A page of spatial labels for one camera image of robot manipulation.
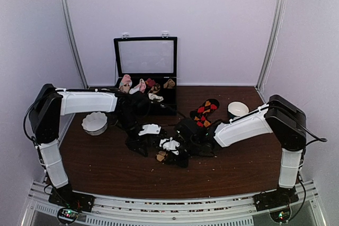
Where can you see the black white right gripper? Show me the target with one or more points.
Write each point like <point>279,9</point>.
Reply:
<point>172,159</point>

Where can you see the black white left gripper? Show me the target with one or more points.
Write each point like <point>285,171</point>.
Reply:
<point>132,144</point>

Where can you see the beige brown argyle sock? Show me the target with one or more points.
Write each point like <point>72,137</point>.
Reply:
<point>161,156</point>

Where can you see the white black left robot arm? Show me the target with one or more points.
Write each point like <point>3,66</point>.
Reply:
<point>53,110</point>

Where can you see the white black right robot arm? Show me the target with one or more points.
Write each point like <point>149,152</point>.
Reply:
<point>277,116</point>

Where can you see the white fluted bowl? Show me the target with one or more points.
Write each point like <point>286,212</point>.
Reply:
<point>95,123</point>

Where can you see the red orange argyle sock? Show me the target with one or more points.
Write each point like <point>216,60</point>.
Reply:
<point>201,114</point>

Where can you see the white sock in box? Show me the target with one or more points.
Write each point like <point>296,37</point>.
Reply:
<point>155,97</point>

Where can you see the brown patterned rolled sock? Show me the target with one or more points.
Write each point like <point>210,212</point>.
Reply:
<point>155,89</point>

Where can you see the white pink sock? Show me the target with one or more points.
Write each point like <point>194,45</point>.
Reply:
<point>141,87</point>

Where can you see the pink rolled sock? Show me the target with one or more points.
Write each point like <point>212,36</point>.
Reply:
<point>125,84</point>

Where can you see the dark red rolled sock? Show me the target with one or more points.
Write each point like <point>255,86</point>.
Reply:
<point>150,82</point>

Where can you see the tan rolled sock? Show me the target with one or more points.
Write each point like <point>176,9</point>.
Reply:
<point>170,84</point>

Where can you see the white bowl dark outside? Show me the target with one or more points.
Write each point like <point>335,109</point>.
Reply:
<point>237,109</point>

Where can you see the black box with glass lid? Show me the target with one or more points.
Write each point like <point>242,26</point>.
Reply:
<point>149,57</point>

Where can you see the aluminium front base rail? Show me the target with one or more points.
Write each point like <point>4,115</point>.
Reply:
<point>227,210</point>

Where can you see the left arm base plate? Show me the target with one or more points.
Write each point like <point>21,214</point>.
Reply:
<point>66,197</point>

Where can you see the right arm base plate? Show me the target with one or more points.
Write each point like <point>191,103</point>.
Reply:
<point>276,198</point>

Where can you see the aluminium frame post left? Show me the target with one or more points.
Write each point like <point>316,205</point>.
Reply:
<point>72,42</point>

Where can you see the aluminium frame post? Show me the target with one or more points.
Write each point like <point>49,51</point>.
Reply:
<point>272,44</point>
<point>72,42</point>

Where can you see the aluminium frame post right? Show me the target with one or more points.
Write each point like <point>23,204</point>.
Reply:
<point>272,44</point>

